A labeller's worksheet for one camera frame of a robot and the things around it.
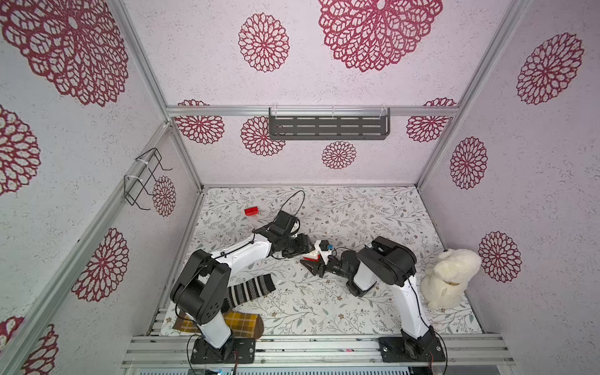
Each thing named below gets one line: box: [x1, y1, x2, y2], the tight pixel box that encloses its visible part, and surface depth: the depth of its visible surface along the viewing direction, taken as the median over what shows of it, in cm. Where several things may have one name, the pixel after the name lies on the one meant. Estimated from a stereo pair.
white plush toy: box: [420, 248, 482, 310], surface depth 77 cm
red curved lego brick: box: [244, 206, 259, 216], surface depth 112 cm
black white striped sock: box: [224, 273, 276, 308], surface depth 87 cm
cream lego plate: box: [306, 248, 320, 260], surface depth 87 cm
